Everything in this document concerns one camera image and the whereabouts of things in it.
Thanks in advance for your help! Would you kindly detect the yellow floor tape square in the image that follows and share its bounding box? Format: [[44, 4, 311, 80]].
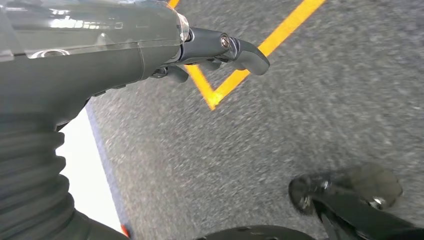
[[167, 0, 328, 112]]

